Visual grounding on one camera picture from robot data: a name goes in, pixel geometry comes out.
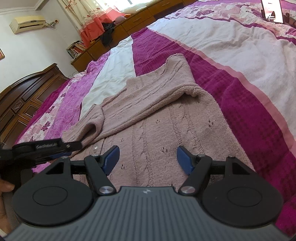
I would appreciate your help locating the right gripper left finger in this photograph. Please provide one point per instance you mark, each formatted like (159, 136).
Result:
(65, 190)

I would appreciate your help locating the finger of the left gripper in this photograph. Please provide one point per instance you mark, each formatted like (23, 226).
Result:
(53, 146)
(45, 159)

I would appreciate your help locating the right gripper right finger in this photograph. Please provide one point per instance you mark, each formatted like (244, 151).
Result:
(229, 190)

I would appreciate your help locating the pink knitted cardigan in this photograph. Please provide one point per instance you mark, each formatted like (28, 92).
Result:
(148, 120)

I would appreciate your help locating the dark wooden headboard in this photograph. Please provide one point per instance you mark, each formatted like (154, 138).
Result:
(21, 100)

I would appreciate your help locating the row of books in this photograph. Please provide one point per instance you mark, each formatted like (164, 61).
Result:
(76, 48)

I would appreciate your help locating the framed floral picture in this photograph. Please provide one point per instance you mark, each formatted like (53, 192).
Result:
(2, 56)

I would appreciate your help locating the black garment on cabinet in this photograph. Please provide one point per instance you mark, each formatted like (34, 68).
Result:
(106, 37)

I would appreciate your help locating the pink purple striped bedspread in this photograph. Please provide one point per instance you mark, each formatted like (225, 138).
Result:
(244, 62)

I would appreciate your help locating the orange floral curtain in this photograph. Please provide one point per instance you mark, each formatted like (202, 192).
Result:
(88, 17)

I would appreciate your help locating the pink plush toy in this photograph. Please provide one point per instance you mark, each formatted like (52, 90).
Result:
(120, 19)

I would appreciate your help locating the long wooden low cabinet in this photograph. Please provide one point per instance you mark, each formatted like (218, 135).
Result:
(141, 19)

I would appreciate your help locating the smartphone on stand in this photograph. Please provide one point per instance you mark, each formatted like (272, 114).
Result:
(272, 11)

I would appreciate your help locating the white wall air conditioner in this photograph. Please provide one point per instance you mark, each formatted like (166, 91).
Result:
(27, 23)

